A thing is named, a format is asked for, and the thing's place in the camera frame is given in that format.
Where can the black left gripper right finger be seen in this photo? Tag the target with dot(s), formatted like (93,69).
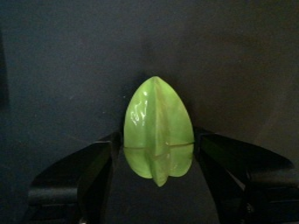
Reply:
(233,169)

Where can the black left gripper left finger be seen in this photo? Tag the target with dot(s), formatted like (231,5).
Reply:
(90,175)

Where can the green toy starfruit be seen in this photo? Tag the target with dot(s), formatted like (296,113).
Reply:
(159,131)

